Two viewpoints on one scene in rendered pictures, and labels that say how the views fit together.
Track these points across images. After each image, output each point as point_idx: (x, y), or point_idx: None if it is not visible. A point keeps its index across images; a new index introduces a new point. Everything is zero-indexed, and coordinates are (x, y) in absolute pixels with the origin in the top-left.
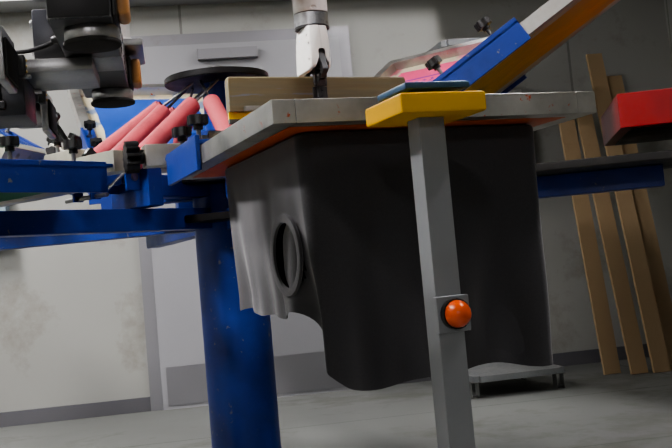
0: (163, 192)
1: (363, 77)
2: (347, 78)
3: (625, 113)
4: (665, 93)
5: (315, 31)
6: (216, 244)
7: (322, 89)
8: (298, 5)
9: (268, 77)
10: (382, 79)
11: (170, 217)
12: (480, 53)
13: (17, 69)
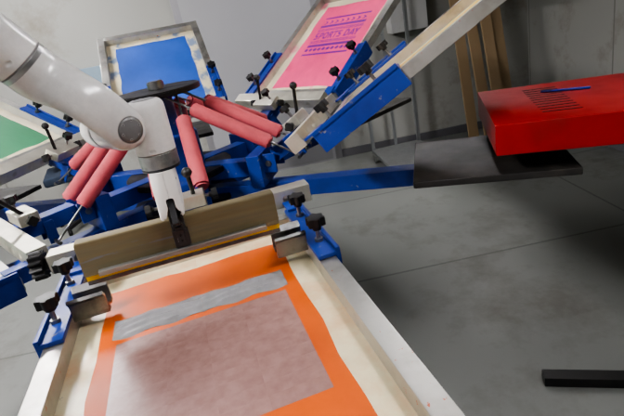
0: (122, 206)
1: (227, 204)
2: (209, 211)
3: (501, 143)
4: (542, 124)
5: (159, 182)
6: None
7: (181, 233)
8: (136, 149)
9: (120, 233)
10: (248, 201)
11: (133, 222)
12: (363, 99)
13: None
